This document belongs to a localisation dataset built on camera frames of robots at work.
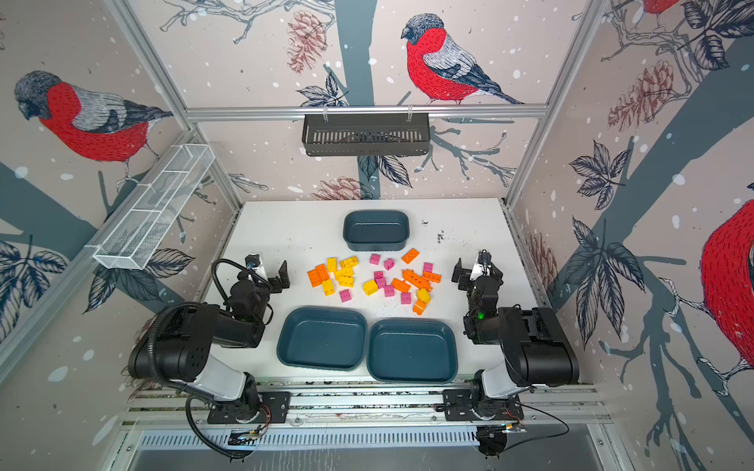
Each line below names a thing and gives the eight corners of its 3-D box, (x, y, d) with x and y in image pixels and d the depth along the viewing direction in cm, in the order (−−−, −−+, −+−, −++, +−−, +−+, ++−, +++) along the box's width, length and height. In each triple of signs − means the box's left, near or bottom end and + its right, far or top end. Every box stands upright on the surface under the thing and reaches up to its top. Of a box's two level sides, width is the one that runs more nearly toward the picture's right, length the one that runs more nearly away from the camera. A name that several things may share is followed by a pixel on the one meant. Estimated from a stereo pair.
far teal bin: (342, 253, 108) (340, 243, 103) (346, 220, 119) (345, 210, 114) (410, 253, 108) (411, 243, 103) (407, 220, 119) (408, 210, 114)
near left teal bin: (276, 371, 82) (270, 366, 77) (289, 314, 93) (284, 306, 88) (366, 371, 82) (365, 366, 77) (369, 314, 93) (368, 306, 88)
